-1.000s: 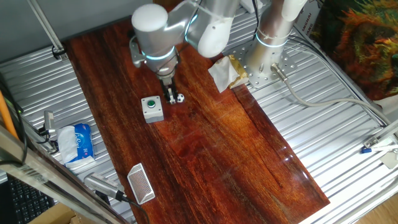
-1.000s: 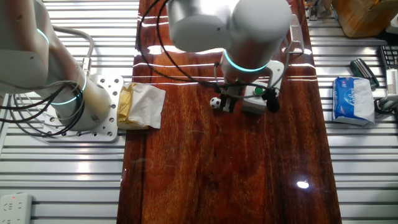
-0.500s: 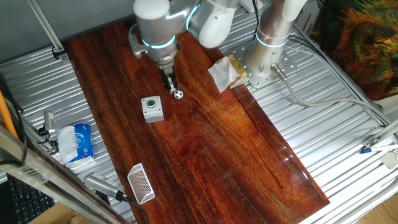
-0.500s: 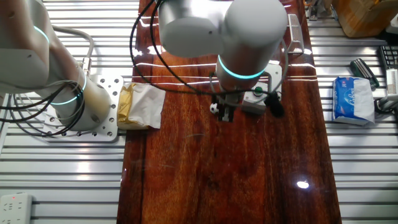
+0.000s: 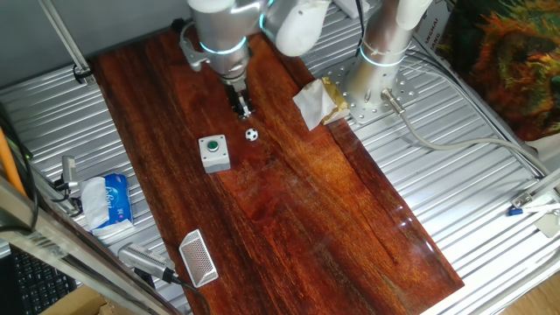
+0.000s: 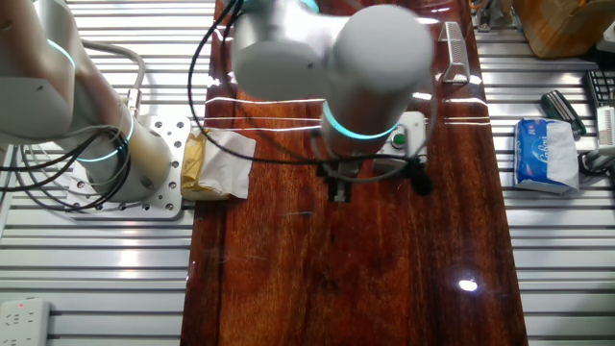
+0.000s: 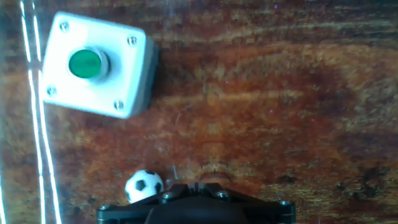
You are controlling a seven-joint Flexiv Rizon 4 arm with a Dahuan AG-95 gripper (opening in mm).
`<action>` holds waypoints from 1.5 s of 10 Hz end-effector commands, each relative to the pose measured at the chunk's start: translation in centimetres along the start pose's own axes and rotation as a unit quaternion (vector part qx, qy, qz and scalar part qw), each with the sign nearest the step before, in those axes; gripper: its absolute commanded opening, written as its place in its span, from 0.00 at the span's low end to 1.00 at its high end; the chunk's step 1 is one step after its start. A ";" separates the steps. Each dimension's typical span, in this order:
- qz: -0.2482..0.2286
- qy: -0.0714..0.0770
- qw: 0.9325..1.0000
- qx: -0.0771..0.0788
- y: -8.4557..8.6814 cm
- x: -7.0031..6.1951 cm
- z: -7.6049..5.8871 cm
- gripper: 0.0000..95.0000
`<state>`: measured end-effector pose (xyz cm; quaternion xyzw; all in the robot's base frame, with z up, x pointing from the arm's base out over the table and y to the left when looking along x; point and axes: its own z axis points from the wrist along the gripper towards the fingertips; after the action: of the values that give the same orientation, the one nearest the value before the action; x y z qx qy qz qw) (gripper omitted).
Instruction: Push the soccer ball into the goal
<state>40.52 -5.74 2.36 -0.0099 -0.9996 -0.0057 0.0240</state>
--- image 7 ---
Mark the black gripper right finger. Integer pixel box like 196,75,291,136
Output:
198,181,295,215

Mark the white box with green button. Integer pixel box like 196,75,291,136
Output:
40,11,159,120

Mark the small black white soccer ball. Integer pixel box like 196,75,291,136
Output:
124,169,165,205

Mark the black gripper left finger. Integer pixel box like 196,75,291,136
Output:
96,181,199,215

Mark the red-brown wooden board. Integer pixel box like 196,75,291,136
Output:
0,0,398,224

